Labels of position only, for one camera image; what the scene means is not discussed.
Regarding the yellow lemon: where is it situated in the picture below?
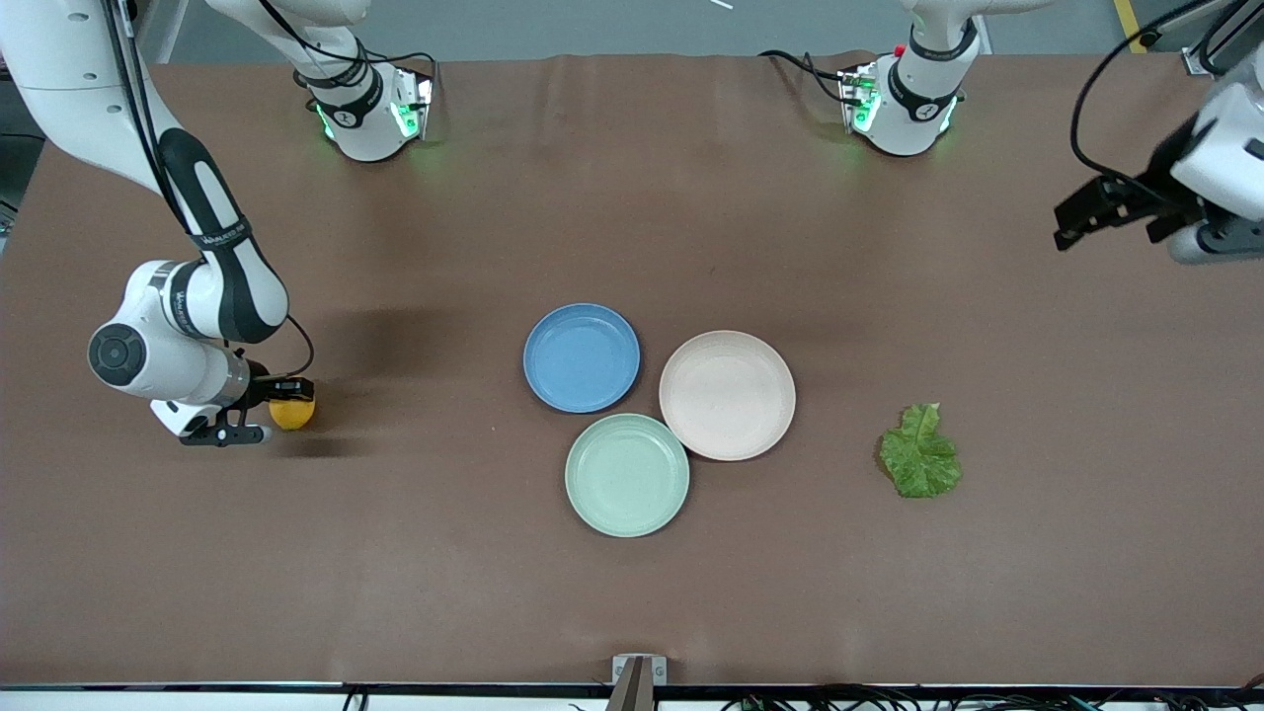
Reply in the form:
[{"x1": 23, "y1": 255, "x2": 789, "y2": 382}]
[{"x1": 269, "y1": 395, "x2": 317, "y2": 433}]

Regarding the green lettuce leaf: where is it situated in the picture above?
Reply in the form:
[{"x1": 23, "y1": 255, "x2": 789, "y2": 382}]
[{"x1": 878, "y1": 402, "x2": 964, "y2": 500}]

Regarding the brown table cover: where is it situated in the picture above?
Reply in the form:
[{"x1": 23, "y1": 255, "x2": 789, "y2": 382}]
[{"x1": 0, "y1": 51, "x2": 1264, "y2": 688}]

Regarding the metal base connector plate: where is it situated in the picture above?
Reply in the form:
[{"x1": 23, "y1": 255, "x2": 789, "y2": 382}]
[
  {"x1": 837, "y1": 61, "x2": 880, "y2": 135},
  {"x1": 393, "y1": 67, "x2": 436, "y2": 140}
]

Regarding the blue plate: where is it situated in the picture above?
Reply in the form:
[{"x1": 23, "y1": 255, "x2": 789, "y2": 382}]
[{"x1": 522, "y1": 302, "x2": 642, "y2": 415}]

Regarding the mint green plate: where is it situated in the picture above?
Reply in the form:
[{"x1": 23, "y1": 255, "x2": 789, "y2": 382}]
[{"x1": 564, "y1": 413, "x2": 691, "y2": 539}]

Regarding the beige pink plate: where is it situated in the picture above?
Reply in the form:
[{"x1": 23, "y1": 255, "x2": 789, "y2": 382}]
[{"x1": 659, "y1": 330, "x2": 797, "y2": 462}]

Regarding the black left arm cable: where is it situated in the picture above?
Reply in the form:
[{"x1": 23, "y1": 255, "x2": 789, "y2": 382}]
[{"x1": 1069, "y1": 0, "x2": 1247, "y2": 185}]

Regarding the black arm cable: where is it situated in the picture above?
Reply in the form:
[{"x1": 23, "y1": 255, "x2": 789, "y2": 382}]
[
  {"x1": 1069, "y1": 0, "x2": 1247, "y2": 185},
  {"x1": 103, "y1": 0, "x2": 317, "y2": 382}
]

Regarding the aluminium frame profile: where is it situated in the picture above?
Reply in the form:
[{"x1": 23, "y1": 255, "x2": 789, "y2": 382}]
[{"x1": 1180, "y1": 0, "x2": 1264, "y2": 78}]

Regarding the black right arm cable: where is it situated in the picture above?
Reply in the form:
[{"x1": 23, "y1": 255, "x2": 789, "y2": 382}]
[{"x1": 103, "y1": 0, "x2": 317, "y2": 382}]

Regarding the white table edge rail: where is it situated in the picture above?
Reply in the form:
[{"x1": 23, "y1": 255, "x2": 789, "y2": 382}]
[{"x1": 0, "y1": 681, "x2": 1264, "y2": 711}]

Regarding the black base cable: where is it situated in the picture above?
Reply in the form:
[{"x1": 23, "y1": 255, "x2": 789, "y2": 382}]
[
  {"x1": 259, "y1": 0, "x2": 437, "y2": 100},
  {"x1": 757, "y1": 48, "x2": 852, "y2": 106}
]

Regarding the grey metal camera bracket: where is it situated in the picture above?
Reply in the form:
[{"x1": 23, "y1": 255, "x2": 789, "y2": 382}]
[{"x1": 604, "y1": 654, "x2": 669, "y2": 711}]

